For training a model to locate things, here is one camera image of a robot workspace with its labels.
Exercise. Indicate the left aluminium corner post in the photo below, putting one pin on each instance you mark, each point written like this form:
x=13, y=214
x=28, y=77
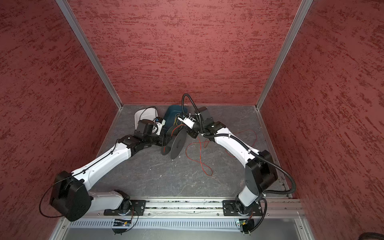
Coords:
x=82, y=38

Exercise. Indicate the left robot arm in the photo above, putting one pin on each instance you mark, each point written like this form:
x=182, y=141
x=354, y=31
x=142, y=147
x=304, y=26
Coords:
x=72, y=195

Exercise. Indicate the black cable spool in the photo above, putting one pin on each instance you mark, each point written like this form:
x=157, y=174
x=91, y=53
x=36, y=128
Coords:
x=175, y=139

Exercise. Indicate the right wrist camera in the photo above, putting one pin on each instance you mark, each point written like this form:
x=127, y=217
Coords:
x=187, y=122

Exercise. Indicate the aluminium corner post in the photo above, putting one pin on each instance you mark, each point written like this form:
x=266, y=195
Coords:
x=290, y=37
x=82, y=38

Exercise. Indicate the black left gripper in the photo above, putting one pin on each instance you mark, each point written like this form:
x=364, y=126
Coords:
x=163, y=138

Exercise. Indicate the teal plastic tray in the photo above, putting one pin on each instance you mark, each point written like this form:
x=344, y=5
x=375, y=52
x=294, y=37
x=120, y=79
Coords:
x=172, y=117

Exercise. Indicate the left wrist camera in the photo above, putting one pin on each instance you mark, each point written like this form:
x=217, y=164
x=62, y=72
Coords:
x=159, y=124

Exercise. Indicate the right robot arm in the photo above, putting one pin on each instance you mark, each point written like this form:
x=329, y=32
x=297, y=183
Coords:
x=260, y=172

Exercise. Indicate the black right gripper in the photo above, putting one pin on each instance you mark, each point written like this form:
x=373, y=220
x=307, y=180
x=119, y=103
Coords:
x=194, y=134

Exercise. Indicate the left base circuit board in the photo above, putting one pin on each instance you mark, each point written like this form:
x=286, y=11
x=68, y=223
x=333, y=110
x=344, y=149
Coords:
x=121, y=226

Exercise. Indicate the white plastic tray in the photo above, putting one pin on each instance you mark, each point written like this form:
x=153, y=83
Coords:
x=149, y=113

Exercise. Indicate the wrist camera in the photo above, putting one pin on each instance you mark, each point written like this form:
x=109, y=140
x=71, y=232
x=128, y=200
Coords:
x=159, y=124
x=187, y=122

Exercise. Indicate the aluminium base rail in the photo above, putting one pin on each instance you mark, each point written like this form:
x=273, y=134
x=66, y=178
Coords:
x=192, y=214

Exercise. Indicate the right base circuit board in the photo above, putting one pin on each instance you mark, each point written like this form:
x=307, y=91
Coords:
x=245, y=226

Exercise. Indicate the base circuit board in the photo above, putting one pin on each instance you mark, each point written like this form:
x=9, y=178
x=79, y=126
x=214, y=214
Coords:
x=121, y=226
x=245, y=226

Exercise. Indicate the right aluminium corner post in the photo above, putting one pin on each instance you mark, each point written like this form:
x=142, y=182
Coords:
x=290, y=37

